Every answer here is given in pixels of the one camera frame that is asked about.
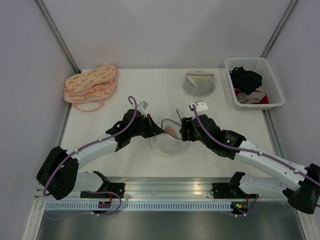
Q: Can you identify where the left aluminium corner post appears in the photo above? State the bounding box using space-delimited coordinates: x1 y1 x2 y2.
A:
33 0 81 74

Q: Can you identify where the aluminium rail table edge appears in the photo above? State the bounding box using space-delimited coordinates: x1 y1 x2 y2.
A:
34 176 308 201

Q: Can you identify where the black garment in basket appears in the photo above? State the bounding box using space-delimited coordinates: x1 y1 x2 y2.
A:
229 66 262 95

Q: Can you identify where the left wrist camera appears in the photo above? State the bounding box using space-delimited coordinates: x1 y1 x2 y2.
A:
137 101 149 113

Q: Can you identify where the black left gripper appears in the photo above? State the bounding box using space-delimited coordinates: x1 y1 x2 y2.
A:
129 114 163 139

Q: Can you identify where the beige bra in basket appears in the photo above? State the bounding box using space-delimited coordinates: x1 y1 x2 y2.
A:
236 91 266 104

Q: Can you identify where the pink patterned laundry bag stack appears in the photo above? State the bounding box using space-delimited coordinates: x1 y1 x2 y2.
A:
63 64 118 113

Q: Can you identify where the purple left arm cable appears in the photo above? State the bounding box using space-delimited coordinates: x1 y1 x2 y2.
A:
42 96 138 220

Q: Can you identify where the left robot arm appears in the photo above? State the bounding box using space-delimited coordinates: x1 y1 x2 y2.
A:
36 109 163 200

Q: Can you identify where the white slotted cable duct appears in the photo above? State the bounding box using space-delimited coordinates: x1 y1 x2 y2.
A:
45 200 232 212

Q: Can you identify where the blue-zipper white mesh laundry bag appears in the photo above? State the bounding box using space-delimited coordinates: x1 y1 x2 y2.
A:
150 108 189 158

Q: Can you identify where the right aluminium corner post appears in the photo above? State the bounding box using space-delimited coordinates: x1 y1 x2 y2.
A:
260 0 300 58

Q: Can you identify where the aluminium corner post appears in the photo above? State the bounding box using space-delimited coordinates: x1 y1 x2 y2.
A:
260 0 300 58
33 0 81 74

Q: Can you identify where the red garment in basket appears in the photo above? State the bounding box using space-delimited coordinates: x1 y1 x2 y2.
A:
234 87 269 104

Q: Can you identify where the pink bra inside bag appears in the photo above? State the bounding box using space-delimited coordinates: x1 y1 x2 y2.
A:
163 125 180 139

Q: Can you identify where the beige-trim mesh laundry bag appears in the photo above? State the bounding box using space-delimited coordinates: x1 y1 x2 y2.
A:
182 71 215 99

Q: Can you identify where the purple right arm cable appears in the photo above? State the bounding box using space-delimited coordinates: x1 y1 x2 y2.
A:
192 106 320 217

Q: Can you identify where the white plastic basket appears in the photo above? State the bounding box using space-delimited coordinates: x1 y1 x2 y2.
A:
224 57 285 110

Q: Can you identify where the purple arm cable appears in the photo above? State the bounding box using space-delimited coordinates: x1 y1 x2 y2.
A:
42 96 138 220
192 106 320 217

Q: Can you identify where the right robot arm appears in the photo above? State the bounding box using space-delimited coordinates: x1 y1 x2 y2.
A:
180 114 320 215

